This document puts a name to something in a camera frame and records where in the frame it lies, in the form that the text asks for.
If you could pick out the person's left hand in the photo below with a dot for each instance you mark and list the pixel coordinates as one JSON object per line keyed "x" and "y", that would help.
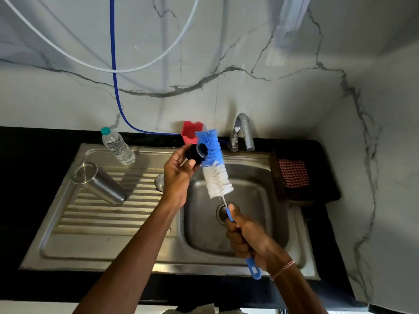
{"x": 176, "y": 183}

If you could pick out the person's right hand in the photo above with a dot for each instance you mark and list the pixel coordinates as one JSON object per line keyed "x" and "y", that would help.
{"x": 252, "y": 238}

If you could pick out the steel flask cup lid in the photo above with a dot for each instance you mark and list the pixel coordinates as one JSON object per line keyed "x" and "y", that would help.
{"x": 159, "y": 183}

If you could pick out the black flask stopper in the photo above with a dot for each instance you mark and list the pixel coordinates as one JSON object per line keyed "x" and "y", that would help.
{"x": 196, "y": 153}

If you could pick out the blue white bottle brush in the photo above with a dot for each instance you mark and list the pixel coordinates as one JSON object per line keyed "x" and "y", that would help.
{"x": 216, "y": 173}

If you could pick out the steel flask bottle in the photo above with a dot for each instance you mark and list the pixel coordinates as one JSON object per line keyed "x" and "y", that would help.
{"x": 101, "y": 184}

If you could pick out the red checkered cloth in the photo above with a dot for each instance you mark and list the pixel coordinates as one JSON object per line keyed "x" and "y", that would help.
{"x": 294, "y": 173}

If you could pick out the person's left forearm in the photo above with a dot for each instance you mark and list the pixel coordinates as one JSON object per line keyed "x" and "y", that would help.
{"x": 121, "y": 264}

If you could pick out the clear plastic water bottle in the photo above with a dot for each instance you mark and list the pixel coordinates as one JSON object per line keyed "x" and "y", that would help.
{"x": 118, "y": 147}

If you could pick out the metal sink drain strainer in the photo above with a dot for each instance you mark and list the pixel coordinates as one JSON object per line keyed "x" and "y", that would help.
{"x": 221, "y": 214}

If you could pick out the red plastic brush holder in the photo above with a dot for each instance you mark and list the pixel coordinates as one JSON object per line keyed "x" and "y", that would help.
{"x": 188, "y": 130}

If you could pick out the chrome sink faucet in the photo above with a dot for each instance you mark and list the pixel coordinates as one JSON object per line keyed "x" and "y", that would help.
{"x": 247, "y": 130}

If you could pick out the dark woven tray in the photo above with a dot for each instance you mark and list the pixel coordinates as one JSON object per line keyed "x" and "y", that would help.
{"x": 325, "y": 189}

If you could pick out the stainless steel sink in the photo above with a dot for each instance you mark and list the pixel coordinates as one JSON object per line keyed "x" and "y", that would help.
{"x": 91, "y": 248}

